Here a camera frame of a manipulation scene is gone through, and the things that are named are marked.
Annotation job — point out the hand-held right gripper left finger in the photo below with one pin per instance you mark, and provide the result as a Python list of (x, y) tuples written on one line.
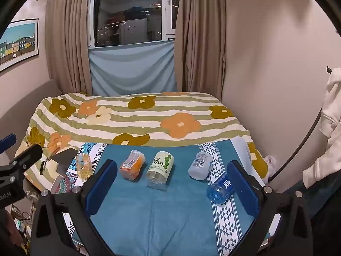
[(102, 189)]

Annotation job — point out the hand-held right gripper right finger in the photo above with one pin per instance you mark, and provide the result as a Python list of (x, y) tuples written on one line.
[(242, 189)]

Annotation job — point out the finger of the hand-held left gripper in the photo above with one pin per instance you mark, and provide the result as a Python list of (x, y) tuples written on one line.
[(28, 156), (7, 141)]

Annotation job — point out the person's left forearm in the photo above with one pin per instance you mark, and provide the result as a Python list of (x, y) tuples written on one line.
[(9, 229)]

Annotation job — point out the blue plastic bottle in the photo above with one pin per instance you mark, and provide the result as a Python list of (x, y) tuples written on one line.
[(219, 190)]

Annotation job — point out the small yellow liquid bottle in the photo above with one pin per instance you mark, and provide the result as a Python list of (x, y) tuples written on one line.
[(84, 166)]

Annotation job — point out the grey tablet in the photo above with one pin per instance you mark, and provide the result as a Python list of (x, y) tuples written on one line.
[(64, 160)]

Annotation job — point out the orange label plastic bottle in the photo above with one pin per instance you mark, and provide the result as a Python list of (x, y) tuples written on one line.
[(132, 166)]

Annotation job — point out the clear plastic bag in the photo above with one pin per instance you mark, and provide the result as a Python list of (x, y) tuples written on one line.
[(270, 164)]

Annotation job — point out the clear white label bottle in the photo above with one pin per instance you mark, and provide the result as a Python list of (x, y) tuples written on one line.
[(199, 165)]

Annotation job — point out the green label plastic bottle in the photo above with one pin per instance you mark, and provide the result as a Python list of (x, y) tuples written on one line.
[(159, 170)]

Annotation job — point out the blue patterned towel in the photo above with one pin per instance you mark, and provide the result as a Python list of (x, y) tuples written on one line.
[(159, 218)]

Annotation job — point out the floral striped blanket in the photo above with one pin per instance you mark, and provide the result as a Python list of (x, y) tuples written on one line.
[(133, 122)]

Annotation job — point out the dark cloth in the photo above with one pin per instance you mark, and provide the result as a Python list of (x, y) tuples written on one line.
[(327, 218)]

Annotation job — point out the white hoodie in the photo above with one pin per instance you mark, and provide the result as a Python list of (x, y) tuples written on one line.
[(329, 128)]

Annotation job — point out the beige curtain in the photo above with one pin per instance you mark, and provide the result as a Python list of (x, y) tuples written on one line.
[(199, 40), (66, 37)]

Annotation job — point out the light blue cloth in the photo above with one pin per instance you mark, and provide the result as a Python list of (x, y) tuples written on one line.
[(133, 69)]

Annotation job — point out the window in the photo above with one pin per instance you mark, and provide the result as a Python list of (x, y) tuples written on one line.
[(128, 13)]

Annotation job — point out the framed wall picture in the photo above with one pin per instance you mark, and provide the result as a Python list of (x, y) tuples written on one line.
[(18, 42)]

